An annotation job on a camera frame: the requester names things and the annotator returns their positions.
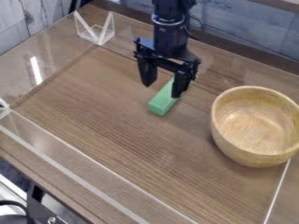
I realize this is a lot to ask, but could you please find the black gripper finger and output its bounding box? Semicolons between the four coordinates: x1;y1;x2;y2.
137;56;158;87
173;70;193;98

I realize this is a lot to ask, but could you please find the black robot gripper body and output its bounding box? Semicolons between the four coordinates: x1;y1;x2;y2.
133;17;202;80

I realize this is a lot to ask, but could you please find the green rectangular block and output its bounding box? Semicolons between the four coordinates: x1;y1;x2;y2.
149;79;179;116

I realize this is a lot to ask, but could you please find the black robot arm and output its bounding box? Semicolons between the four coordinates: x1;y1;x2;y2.
135;0;202;98

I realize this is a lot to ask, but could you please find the wooden bowl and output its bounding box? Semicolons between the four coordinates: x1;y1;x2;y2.
210;86;299;168

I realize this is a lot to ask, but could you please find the black metal table leg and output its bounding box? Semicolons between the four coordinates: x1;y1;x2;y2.
25;183;83;224

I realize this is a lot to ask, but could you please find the clear acrylic corner bracket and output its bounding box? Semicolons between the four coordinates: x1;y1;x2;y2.
74;11;115;46

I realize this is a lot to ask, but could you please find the black cable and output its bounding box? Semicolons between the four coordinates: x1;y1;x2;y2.
0;199;34;224

